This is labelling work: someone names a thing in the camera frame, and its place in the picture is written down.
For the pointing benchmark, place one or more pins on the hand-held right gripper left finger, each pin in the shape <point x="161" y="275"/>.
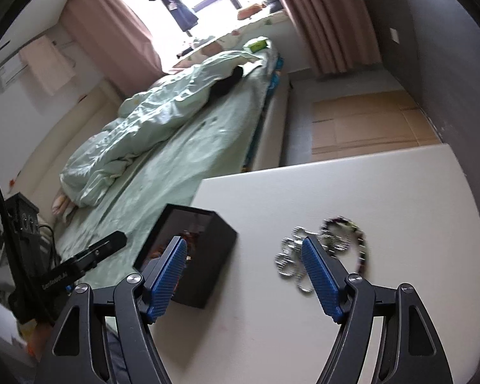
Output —
<point x="168" y="276"/>

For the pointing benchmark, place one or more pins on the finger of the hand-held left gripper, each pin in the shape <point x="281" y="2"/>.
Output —
<point x="104" y="246"/>

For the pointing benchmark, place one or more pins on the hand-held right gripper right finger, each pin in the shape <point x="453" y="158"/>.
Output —
<point x="318" y="276"/>

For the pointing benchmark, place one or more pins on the black cardboard box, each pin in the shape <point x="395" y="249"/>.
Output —
<point x="212" y="264"/>

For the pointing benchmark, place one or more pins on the pink pillow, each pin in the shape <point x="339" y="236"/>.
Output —
<point x="62" y="206"/>

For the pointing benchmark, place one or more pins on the green bed sheet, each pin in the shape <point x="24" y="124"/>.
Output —
<point x="192" y="160"/>

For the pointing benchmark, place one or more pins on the light green quilt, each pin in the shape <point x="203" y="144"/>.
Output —
<point x="144" y="128"/>

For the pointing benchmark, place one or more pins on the beige upholstered bed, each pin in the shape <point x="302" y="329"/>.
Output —
<point x="270" y="140"/>

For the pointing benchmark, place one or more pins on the flat cardboard sheet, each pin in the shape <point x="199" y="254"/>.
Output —
<point x="364" y="124"/>

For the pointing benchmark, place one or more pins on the beige hanging towel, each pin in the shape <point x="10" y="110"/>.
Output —
<point x="46" y="64"/>

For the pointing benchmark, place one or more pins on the white air conditioner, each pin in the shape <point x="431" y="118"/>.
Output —
<point x="10" y="70"/>

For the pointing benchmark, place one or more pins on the black garment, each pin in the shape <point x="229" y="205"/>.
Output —
<point x="228" y="82"/>

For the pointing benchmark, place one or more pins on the pink curtain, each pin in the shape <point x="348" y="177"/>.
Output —
<point x="332" y="20"/>
<point x="112" y="28"/>

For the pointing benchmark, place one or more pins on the green box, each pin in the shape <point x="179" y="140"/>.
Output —
<point x="256" y="44"/>

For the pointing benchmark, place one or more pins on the printed window seat cushion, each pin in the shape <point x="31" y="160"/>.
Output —
<point x="232" y="36"/>

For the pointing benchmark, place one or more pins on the orange plush toy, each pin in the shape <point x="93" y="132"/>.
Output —
<point x="250" y="11"/>

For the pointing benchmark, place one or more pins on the white wall socket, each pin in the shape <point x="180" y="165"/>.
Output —
<point x="394" y="35"/>

